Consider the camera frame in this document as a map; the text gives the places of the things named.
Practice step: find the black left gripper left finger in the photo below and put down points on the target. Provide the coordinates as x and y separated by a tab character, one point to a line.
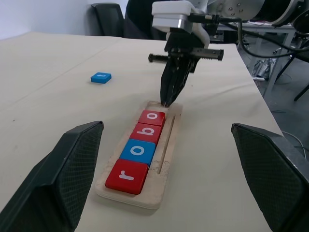
48	183

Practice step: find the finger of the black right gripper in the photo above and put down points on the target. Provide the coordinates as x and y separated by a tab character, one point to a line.
167	82
182	77

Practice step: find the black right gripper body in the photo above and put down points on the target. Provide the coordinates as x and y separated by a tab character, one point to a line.
183	41

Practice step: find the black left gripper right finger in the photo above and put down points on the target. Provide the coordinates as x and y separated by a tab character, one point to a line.
275	183

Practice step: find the red letter tile o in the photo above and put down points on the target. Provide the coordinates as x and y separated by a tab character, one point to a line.
152	116

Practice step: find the red letter tile b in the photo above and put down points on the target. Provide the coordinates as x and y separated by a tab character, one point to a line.
146	131

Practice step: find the blue letter tile t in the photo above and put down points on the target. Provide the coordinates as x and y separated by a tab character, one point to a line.
101	77

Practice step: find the red tile letter r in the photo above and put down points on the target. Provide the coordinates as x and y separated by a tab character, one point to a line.
126	176

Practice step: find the light wooden letter tray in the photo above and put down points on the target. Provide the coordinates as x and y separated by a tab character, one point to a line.
169	174

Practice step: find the dark hanging cloth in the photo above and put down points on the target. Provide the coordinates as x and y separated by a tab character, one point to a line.
138	21

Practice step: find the black office chair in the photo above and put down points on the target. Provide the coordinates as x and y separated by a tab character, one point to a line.
108	19

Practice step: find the silver foil bag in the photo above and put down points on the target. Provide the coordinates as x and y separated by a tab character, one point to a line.
263	70

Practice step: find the black chair leg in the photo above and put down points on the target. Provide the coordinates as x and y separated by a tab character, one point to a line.
303	93

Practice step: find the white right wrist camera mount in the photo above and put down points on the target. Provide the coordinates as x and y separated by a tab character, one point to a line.
169	14

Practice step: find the white metal desk frame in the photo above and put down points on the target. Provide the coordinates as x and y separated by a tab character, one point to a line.
272	79

